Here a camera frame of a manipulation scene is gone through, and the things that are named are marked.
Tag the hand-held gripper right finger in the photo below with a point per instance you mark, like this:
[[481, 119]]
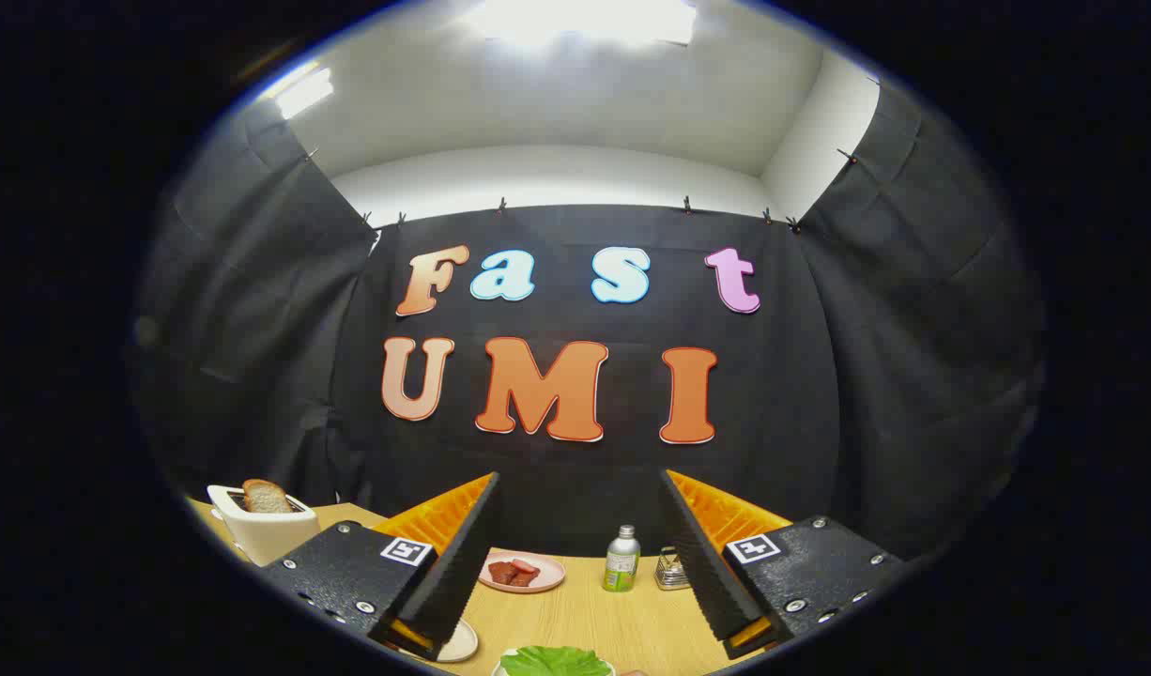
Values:
[[702, 563]]

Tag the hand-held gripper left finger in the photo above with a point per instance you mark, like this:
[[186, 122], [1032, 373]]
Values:
[[463, 554]]

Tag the green lettuce leaf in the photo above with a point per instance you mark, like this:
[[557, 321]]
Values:
[[554, 661]]

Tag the toasted bread slice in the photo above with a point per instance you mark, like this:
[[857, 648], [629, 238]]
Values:
[[266, 496]]

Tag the brown meat piece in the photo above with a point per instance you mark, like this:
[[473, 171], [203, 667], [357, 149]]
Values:
[[502, 573]]

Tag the red sausage strip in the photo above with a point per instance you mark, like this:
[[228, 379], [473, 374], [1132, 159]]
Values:
[[526, 566]]

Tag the green labelled metal bottle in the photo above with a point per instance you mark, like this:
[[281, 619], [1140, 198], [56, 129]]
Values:
[[621, 568]]

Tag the pink plate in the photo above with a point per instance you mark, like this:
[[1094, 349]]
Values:
[[549, 575]]

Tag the round white plate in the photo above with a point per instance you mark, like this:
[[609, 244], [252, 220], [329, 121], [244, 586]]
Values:
[[461, 643]]

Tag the black backdrop cloth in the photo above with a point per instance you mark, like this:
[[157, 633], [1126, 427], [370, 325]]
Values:
[[820, 422]]

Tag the white toaster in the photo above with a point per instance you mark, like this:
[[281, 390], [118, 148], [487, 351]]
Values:
[[266, 537]]

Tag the ceiling light panel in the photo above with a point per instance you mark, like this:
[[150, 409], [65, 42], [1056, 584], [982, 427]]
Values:
[[585, 19], [301, 91]]

